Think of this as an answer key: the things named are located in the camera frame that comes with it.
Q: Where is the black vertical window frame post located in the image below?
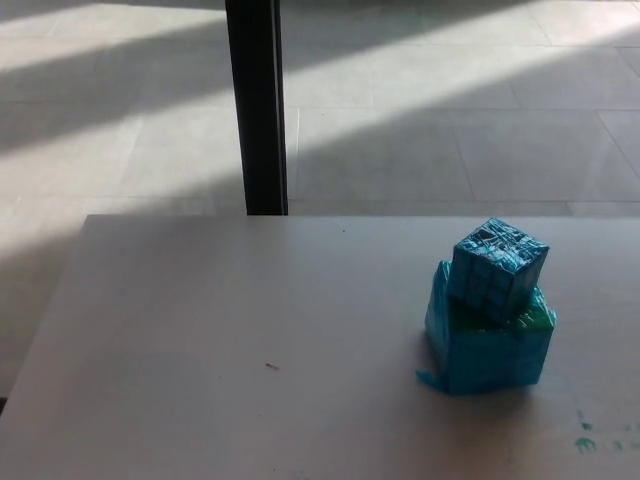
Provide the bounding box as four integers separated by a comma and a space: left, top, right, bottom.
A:
224, 0, 290, 217

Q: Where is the small blue taped cube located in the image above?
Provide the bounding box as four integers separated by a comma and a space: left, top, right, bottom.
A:
445, 216, 551, 330

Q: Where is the large blue taped cube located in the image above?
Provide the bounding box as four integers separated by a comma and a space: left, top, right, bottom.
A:
415, 258, 558, 397

